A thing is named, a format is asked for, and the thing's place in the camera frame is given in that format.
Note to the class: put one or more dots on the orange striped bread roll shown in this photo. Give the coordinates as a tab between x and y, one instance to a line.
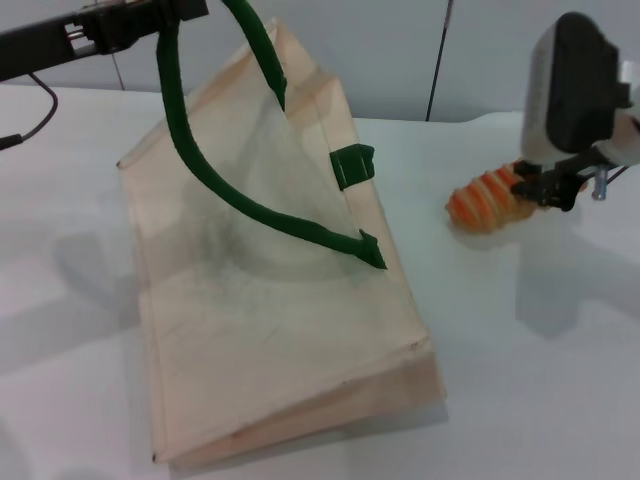
480	205

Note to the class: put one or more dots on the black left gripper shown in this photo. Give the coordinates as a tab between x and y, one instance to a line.
35	47

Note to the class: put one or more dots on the silver mounting bolt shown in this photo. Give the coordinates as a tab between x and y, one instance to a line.
600	185

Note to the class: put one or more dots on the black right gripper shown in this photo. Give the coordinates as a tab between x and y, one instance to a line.
565	187

